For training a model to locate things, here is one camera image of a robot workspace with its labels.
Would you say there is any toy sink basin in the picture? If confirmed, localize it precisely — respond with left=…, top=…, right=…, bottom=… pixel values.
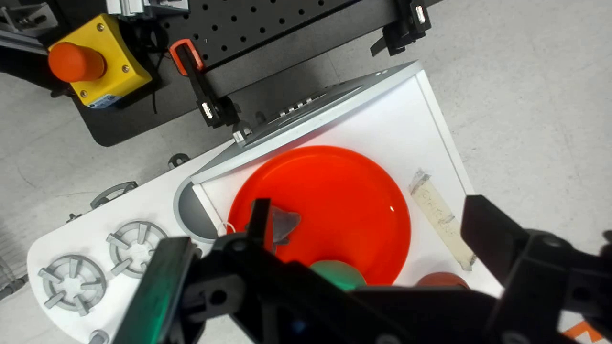
left=176, top=182, right=222, bottom=243

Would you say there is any orange floor tape marker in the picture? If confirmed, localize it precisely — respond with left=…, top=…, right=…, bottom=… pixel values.
left=563, top=320, right=605, bottom=344

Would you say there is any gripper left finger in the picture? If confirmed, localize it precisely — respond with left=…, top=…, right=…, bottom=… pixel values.
left=111, top=238, right=197, bottom=344

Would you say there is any yellow box red stop button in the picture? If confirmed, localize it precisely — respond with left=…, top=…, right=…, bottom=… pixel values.
left=46, top=14, right=155, bottom=111

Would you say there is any orange-handled black clamp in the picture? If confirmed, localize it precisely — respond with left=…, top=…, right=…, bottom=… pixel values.
left=167, top=37, right=247, bottom=146
left=369, top=0, right=434, bottom=58

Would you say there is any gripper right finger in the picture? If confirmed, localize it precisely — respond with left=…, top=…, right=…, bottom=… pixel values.
left=461, top=194, right=532, bottom=301

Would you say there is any small brown bowl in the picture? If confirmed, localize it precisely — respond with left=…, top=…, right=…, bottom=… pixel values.
left=415, top=270, right=471, bottom=293

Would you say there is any grey metal bracket plate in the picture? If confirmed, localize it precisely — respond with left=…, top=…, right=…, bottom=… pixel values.
left=0, top=3, right=60, bottom=56

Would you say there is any green foam ball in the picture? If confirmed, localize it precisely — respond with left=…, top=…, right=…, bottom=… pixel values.
left=312, top=259, right=369, bottom=295

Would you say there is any clear tape strip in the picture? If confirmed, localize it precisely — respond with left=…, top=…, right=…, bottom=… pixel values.
left=410, top=169, right=478, bottom=274

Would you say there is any aluminium extrusion rail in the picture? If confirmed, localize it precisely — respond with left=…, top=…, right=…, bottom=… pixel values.
left=104, top=0, right=192, bottom=18

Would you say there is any grey oven door handle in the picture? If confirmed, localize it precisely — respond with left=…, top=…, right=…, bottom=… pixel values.
left=88, top=180, right=140, bottom=211

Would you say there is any black perforated breadboard table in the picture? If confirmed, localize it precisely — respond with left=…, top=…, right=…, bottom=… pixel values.
left=0, top=0, right=442, bottom=150

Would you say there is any red plastic bowl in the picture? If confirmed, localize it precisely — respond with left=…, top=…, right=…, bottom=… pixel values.
left=228, top=144, right=413, bottom=287

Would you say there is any white toy kitchen cabinet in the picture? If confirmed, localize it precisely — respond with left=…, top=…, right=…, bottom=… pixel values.
left=25, top=62, right=505, bottom=344

